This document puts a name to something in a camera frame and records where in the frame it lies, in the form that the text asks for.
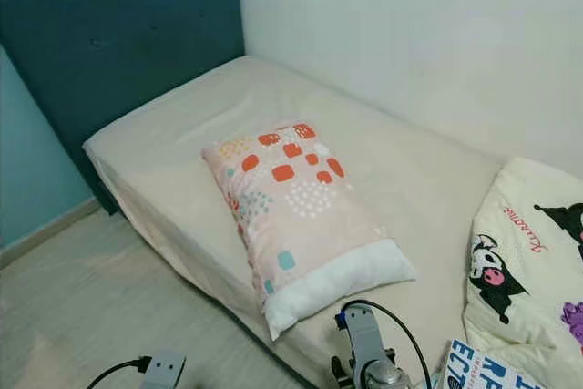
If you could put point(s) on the white and blue printed box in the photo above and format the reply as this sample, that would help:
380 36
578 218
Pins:
478 366

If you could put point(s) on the pink patterned pillow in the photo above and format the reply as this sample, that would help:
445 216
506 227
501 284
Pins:
296 216

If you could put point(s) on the cream cartoon print blanket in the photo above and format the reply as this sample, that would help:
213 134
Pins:
524 243

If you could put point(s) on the cream sheeted mattress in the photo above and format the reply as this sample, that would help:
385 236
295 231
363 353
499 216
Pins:
401 152

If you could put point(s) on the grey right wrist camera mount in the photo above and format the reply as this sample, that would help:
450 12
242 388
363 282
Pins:
364 339

